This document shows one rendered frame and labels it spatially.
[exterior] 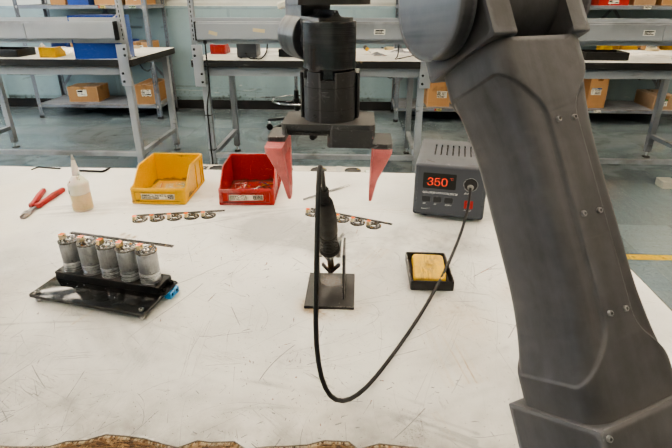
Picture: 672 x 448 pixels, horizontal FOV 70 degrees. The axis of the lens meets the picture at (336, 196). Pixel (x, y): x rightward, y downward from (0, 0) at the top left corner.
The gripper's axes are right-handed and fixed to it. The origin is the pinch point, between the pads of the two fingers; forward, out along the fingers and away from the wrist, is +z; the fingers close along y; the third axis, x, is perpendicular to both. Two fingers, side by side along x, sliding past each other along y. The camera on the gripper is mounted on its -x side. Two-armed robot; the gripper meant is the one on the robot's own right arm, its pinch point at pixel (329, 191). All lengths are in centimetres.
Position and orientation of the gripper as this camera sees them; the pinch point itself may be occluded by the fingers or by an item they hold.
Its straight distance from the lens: 57.8
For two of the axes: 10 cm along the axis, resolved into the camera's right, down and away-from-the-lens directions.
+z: 0.0, 9.2, 3.9
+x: -0.6, 3.9, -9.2
